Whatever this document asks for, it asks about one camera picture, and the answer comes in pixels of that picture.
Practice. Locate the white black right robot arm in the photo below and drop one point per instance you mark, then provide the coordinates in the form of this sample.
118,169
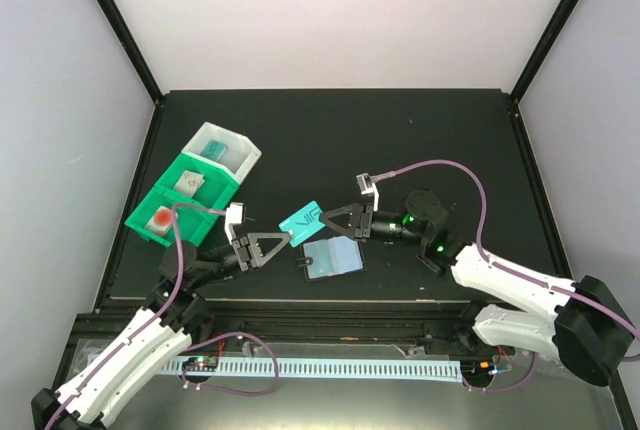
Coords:
578,323

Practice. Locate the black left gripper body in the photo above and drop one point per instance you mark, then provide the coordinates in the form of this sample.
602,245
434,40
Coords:
224,268

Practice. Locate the white card in green bin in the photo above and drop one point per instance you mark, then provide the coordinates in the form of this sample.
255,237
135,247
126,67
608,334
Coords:
189,183

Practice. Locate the black left frame post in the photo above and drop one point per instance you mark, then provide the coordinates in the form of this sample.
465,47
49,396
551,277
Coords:
128,43

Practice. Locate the teal card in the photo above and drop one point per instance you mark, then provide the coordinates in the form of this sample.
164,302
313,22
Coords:
214,150
303,224

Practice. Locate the black right frame post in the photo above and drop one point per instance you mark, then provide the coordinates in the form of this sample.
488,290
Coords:
559,18

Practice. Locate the green bin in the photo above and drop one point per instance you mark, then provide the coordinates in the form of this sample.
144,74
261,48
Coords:
206,184
194,225

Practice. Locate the controller board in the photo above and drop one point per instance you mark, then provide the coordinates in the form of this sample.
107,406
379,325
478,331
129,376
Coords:
480,368
199,364

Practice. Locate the green bin near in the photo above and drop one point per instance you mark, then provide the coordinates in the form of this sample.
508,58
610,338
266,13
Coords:
194,225

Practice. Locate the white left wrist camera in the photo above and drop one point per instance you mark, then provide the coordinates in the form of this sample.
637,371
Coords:
234,216

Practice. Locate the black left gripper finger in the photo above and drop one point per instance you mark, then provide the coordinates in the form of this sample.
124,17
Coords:
264,249
257,237

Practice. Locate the left controller board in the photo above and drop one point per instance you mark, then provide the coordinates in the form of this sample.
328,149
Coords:
199,364

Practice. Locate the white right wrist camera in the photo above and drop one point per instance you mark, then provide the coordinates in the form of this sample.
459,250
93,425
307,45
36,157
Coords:
367,186

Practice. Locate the white bin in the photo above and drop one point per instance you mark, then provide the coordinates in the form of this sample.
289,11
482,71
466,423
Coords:
229,151

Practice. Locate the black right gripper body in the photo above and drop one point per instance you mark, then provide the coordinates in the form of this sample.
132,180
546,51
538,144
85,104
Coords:
393,233

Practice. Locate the right controller board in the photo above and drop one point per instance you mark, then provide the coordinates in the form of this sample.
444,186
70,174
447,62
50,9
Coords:
480,368

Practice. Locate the white slotted cable duct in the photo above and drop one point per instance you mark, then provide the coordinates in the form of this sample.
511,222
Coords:
318,368

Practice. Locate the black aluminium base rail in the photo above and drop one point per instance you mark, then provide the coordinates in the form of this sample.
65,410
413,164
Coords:
442,328

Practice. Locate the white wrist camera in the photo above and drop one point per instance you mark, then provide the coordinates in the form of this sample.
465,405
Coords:
367,186
234,216

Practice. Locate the teal card in white bin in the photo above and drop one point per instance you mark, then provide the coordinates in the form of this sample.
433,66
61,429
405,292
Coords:
214,150

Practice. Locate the green bin middle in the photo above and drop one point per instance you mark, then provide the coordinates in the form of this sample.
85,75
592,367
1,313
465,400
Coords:
206,184

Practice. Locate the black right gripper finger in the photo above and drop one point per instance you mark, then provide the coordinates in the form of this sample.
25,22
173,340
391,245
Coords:
343,226
342,214

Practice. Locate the red circle card in bin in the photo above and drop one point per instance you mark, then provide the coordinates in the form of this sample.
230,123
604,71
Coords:
161,221

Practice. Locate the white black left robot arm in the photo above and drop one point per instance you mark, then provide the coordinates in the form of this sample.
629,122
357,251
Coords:
162,328

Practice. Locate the black frame post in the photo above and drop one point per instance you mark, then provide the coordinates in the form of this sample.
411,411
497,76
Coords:
559,18
128,43

